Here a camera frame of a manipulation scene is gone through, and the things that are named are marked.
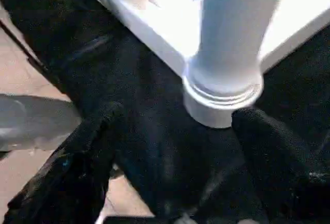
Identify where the white plastic table leg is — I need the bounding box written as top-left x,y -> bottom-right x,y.
181,0 -> 288,111

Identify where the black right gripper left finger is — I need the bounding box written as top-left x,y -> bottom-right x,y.
6,101 -> 126,224

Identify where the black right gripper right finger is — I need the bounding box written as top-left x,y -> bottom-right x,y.
231,107 -> 330,224

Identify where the black mat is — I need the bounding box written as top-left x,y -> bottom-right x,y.
0,0 -> 330,224

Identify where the white plastic table top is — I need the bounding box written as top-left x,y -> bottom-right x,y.
90,0 -> 330,129

